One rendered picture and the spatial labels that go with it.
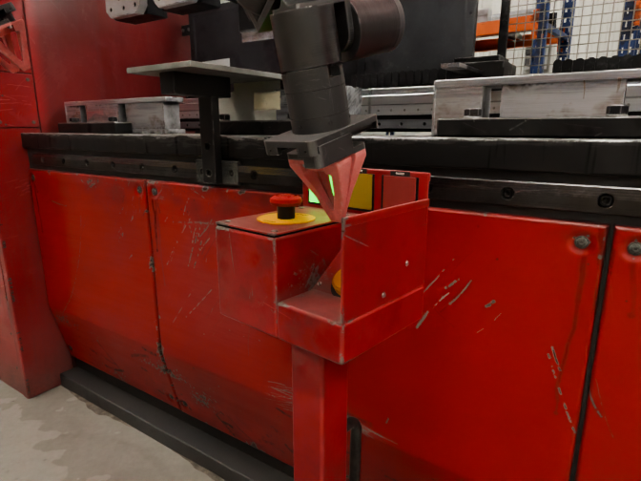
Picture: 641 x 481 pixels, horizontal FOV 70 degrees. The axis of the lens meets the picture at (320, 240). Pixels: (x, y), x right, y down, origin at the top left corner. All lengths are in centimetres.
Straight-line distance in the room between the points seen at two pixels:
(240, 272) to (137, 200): 73
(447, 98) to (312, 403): 55
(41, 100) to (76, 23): 29
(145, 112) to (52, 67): 48
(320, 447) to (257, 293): 22
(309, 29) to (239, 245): 25
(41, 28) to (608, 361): 171
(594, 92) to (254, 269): 56
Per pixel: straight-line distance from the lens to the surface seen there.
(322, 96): 43
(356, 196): 60
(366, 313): 48
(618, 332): 74
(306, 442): 65
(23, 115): 174
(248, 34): 115
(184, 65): 87
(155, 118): 136
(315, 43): 42
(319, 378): 58
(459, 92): 86
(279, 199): 55
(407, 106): 117
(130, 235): 130
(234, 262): 55
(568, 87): 82
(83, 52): 185
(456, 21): 145
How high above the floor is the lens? 89
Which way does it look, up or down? 14 degrees down
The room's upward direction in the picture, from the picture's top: straight up
